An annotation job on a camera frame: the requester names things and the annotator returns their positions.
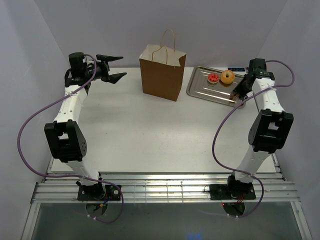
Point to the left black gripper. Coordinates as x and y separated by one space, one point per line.
104 67

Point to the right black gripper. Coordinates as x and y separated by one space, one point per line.
238 90

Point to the glazed ring donut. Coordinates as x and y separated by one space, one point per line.
227 77

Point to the brown croissant bread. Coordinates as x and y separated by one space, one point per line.
234 97

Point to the red strawberry tart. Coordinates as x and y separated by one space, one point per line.
213 78

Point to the metal tongs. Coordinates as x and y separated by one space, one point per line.
237 102

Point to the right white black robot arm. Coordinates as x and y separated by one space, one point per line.
269 130

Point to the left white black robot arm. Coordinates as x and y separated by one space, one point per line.
64 136

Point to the brown paper bag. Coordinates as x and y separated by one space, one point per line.
162 71

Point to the right blue label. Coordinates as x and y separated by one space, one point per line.
237 69

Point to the metal tray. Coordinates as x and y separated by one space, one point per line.
199 87

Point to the aluminium rail frame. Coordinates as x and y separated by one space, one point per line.
166 188

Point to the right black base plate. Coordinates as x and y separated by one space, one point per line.
224 192

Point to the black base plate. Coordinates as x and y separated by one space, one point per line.
115 192
224 192

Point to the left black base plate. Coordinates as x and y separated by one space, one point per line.
115 192

